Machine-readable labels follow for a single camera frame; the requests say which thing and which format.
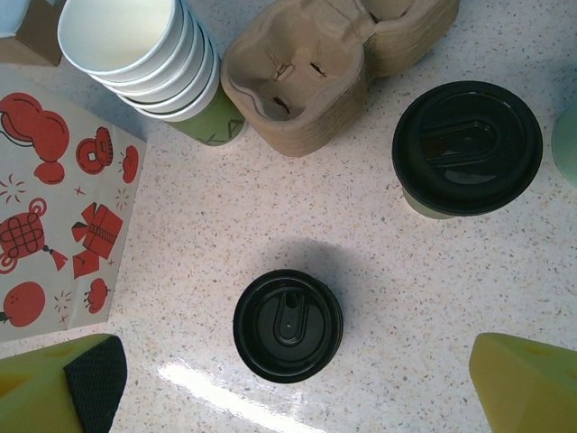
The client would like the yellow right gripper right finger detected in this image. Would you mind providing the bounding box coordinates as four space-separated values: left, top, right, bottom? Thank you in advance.
471 332 577 433

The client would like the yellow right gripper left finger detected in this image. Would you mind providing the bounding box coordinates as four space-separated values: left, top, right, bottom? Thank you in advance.
0 333 128 433

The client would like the red white paper gift bag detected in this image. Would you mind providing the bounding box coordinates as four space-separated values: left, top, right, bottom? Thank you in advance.
0 62 149 344

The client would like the green paper coffee cup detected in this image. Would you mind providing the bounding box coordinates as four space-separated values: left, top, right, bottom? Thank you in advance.
402 187 459 221

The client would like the black plastic cup lid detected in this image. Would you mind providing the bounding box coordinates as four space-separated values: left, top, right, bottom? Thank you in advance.
390 79 545 216

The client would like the stack of pulp cup carriers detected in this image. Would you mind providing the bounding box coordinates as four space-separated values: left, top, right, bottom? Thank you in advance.
220 0 461 159

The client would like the pale green straw holder cup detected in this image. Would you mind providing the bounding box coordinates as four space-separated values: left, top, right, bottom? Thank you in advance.
550 101 577 190

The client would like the stack of black cup lids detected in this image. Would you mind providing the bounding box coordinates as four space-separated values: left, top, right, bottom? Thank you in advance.
233 269 344 385

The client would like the stack of white paper cups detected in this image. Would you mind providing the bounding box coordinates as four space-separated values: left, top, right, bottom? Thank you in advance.
57 0 248 150

